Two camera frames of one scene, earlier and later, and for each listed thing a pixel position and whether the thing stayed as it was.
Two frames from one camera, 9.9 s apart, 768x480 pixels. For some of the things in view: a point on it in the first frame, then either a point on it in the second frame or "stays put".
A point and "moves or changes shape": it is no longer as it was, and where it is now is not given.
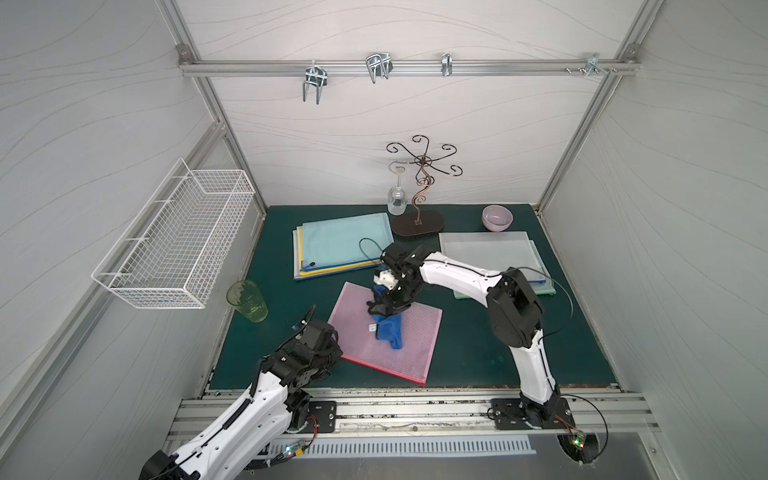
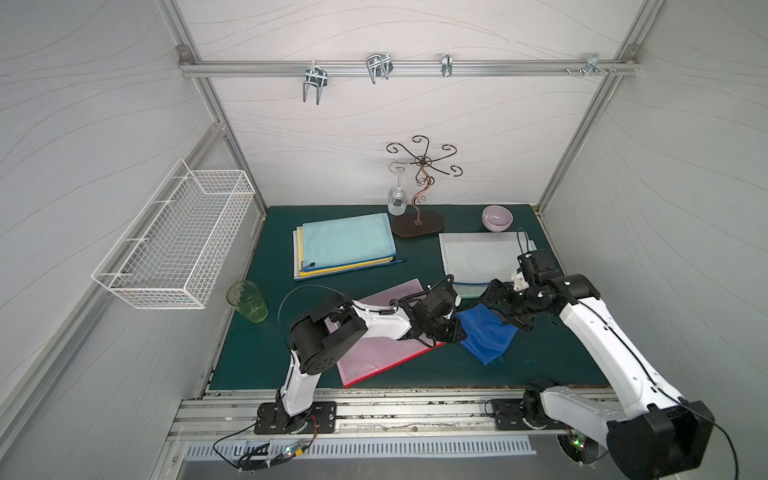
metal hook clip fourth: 592,63 stays put
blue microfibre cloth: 389,327 moves or changes shape
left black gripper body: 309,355 to 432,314
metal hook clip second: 379,64 stays put
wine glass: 397,198 stays put
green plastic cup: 245,296 stays put
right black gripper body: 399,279 to 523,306
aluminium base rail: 598,414 stays put
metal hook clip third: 447,62 stays put
